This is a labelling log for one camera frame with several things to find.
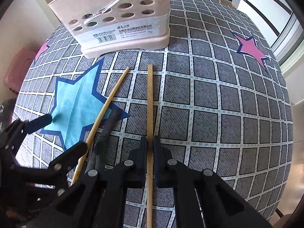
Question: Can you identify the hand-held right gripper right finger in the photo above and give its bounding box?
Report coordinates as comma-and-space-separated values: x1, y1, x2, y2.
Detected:
153, 136, 272, 228

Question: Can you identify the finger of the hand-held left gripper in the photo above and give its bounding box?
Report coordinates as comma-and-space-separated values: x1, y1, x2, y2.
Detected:
49, 142, 88, 171
5, 114, 53, 145

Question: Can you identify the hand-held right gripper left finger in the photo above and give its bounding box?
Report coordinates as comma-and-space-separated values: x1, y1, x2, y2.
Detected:
51, 136, 150, 228

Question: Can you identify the black plastic spoon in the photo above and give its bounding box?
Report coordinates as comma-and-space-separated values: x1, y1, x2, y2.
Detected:
84, 109, 122, 174

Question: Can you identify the wooden chopstick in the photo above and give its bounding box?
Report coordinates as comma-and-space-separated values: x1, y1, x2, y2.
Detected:
147, 64, 154, 228
71, 66, 131, 186

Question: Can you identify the pink plastic utensil holder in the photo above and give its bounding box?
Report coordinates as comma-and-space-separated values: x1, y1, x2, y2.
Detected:
47, 0, 171, 59

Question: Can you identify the pink plastic stool stack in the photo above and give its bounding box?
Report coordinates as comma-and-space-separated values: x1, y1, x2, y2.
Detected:
3, 47, 36, 93

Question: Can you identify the grey checkered star tablecloth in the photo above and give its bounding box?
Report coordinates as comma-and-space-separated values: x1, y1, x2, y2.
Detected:
12, 0, 294, 228

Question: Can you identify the white refrigerator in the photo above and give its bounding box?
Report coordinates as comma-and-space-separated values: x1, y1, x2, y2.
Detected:
231, 0, 297, 45

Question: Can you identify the grey sliding door frame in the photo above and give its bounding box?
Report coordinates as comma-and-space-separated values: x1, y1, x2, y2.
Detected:
271, 12, 304, 64

